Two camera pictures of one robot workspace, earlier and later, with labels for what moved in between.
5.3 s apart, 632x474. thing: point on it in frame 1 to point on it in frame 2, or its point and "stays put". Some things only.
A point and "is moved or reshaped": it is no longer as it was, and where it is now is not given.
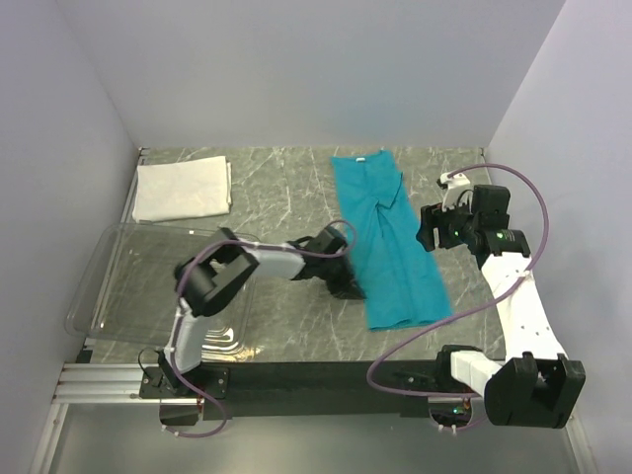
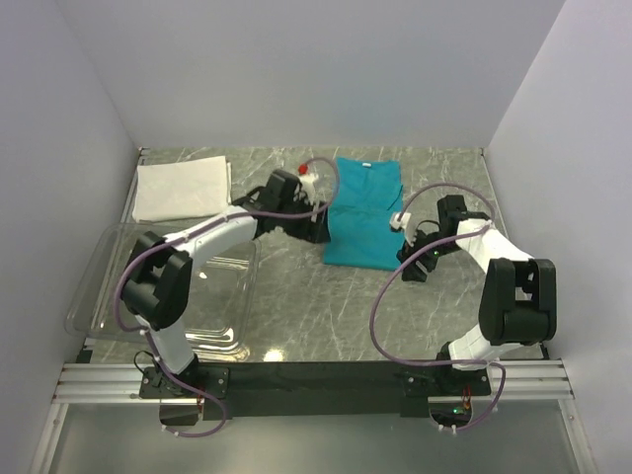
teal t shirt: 399,281 is moved or reshaped
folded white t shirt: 183,189 stays put
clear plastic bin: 129,291 stays put
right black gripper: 439,220 to 412,273
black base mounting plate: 305,389 stays put
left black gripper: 346,287 to 316,231
